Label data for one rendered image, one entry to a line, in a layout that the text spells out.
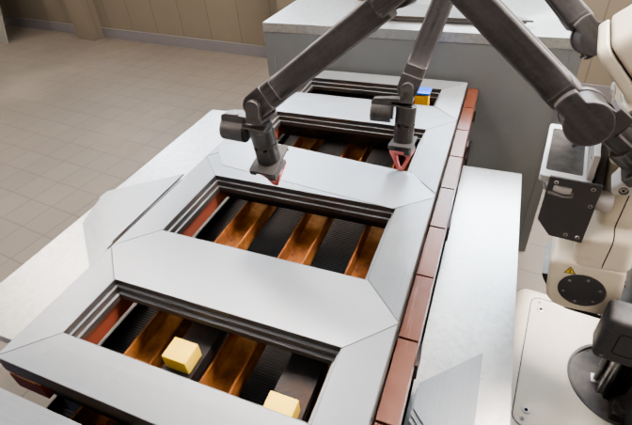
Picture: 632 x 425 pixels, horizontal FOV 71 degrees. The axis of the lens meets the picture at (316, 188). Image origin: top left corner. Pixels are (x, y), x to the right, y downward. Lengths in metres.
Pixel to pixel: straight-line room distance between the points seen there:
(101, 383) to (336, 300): 0.48
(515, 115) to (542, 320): 0.81
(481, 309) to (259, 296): 0.57
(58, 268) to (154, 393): 0.63
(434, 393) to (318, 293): 0.31
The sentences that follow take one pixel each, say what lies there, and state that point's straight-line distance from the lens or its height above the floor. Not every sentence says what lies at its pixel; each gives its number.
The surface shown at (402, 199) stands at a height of 0.86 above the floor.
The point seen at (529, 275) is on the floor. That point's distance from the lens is 2.34.
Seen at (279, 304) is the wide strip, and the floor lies 0.86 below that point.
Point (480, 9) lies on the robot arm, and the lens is 0.84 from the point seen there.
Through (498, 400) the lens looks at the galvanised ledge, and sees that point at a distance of 1.11.
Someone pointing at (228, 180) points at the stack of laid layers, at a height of 0.85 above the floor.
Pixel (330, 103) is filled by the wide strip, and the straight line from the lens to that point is 1.75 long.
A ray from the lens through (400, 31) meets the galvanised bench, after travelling 1.95.
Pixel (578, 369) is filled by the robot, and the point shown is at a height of 0.27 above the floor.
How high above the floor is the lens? 1.62
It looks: 36 degrees down
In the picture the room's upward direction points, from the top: 5 degrees counter-clockwise
